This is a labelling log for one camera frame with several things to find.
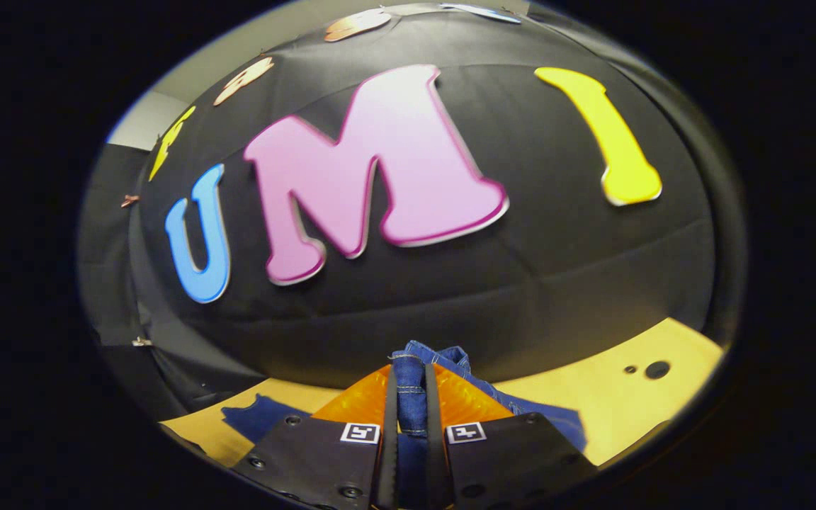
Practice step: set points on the black backdrop cloth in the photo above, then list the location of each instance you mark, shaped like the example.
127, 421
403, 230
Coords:
557, 283

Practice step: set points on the small white clip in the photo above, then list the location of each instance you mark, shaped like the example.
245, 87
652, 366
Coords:
141, 341

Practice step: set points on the blue denim jeans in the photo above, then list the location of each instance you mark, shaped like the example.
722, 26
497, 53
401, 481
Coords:
411, 397

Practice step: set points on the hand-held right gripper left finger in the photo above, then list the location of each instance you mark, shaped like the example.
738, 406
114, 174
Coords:
388, 467

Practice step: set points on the small red clip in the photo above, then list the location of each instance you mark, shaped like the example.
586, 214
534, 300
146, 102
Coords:
129, 200

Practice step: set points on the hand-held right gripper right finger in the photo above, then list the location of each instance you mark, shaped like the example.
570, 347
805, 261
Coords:
436, 460

